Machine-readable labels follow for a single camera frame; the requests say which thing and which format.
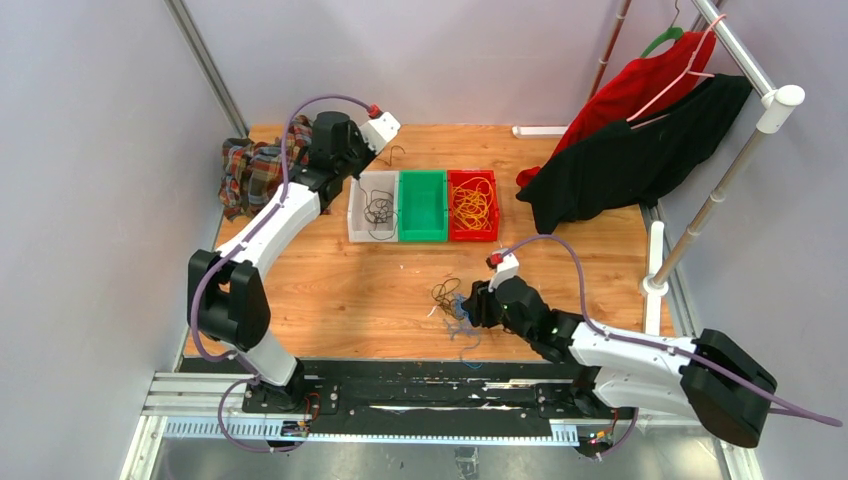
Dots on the red shirt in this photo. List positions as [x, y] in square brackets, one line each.
[645, 87]

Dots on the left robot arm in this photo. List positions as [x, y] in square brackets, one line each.
[227, 301]

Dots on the black shirt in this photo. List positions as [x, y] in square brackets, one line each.
[627, 163]

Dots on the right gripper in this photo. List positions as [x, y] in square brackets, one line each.
[478, 305]

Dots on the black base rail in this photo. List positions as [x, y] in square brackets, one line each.
[433, 398]

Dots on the white plastic bin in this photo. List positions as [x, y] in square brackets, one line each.
[373, 210]

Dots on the metal clothes rack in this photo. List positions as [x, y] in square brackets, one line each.
[744, 238]

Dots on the green plastic bin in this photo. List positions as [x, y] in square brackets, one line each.
[422, 206]

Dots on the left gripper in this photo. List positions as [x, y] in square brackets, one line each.
[357, 136]

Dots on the plaid flannel shirt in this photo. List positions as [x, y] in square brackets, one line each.
[252, 171]

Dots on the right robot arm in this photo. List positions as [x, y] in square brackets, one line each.
[701, 378]

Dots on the red plastic bin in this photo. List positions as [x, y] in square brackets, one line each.
[474, 214]

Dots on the green hanger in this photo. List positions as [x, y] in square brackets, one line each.
[672, 33]

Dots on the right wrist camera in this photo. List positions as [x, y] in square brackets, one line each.
[505, 266]

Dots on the metal corner post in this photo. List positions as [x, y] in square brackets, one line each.
[196, 43]

